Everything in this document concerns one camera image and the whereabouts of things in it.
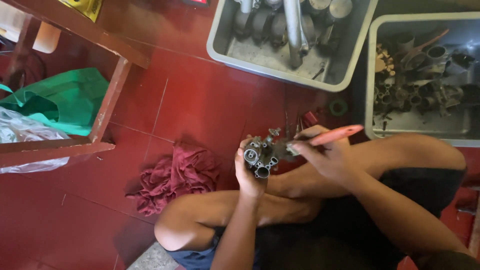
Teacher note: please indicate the person's right hand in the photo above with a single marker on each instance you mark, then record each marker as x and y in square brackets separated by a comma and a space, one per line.
[330, 159]

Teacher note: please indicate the person's left hand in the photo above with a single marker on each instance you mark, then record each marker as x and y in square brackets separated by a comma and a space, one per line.
[247, 176]

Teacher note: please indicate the grey metal carburetor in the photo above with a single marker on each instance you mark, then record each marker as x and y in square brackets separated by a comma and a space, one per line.
[264, 155]

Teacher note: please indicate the small red cap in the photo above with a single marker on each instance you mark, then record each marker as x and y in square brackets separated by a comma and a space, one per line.
[310, 118]

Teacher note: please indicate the person's legs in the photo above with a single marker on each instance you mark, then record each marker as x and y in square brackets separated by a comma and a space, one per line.
[300, 195]

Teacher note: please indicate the dark blue shorts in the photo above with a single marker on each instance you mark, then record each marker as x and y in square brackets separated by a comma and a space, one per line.
[337, 225]

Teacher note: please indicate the maroon rag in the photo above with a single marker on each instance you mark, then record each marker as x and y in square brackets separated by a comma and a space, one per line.
[180, 178]

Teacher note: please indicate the grey tray of small parts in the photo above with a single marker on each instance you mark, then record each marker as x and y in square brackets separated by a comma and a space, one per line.
[423, 78]

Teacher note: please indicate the grey tray of engine parts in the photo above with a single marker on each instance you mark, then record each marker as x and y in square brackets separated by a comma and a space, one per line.
[288, 37]

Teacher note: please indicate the green plastic bag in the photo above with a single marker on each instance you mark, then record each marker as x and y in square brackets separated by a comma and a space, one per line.
[63, 99]

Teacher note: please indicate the red wooden shelf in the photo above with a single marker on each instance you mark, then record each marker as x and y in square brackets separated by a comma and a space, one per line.
[63, 86]

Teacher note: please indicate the clear plastic bag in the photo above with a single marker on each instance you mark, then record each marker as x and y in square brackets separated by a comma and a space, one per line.
[26, 138]

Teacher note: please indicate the yellow box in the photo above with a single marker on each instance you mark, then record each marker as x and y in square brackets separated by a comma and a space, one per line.
[84, 7]

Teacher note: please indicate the cream plastic container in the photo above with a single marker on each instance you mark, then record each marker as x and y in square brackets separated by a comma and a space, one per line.
[33, 32]

